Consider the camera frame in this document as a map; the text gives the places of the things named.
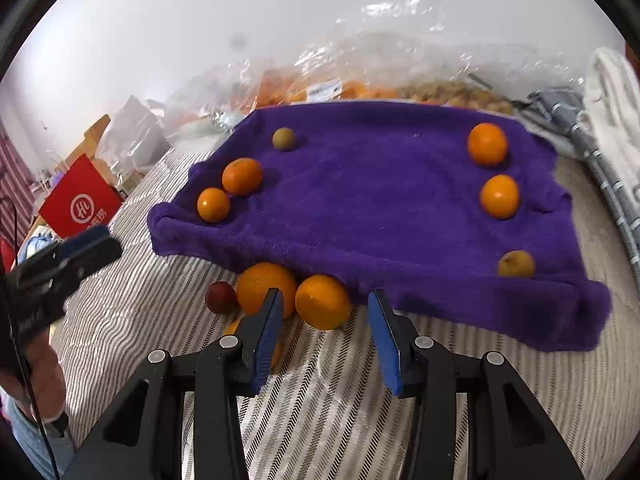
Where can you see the purple towel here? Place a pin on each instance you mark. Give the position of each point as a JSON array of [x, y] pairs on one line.
[[375, 200]]

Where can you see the blue checkered cloth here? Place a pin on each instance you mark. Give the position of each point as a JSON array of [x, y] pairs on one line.
[[560, 110]]

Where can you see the small red fruit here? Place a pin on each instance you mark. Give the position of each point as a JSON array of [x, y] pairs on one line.
[[221, 298]]

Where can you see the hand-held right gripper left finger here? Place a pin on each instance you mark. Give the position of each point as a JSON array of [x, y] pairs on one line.
[[265, 340]]

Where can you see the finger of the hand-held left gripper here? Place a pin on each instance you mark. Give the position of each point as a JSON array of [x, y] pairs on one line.
[[95, 257], [87, 239]]

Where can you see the striped bed sheet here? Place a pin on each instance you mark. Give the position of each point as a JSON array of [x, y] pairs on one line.
[[325, 390]]

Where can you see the grey plastic bag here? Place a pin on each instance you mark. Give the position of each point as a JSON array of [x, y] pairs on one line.
[[132, 135]]

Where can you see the clear bag of brown longans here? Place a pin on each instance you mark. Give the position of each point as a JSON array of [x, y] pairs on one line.
[[450, 92]]

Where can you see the red striped cloth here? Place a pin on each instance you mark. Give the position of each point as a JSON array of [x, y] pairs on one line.
[[15, 185]]

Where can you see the clear bag of oranges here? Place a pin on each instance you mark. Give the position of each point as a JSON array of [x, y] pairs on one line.
[[280, 85]]

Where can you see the person's left forearm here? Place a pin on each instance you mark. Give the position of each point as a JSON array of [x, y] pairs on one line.
[[30, 445]]

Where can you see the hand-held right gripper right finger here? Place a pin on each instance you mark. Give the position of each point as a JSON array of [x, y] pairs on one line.
[[387, 345]]

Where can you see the small yellow-green fruit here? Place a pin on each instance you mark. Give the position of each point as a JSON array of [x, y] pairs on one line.
[[283, 138], [516, 264]]

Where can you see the large orange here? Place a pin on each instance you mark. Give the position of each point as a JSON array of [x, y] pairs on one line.
[[260, 285]]

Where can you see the small orange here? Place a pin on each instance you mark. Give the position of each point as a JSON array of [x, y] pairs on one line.
[[213, 205]]

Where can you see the white striped towel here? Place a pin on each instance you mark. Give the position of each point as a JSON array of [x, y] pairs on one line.
[[610, 100]]

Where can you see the person's left hand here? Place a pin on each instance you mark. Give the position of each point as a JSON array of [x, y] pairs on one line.
[[45, 385]]

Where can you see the red paper bag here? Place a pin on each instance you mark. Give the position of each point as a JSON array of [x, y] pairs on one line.
[[80, 200]]

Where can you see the wooden chair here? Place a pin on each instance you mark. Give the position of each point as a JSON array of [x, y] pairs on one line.
[[97, 127]]

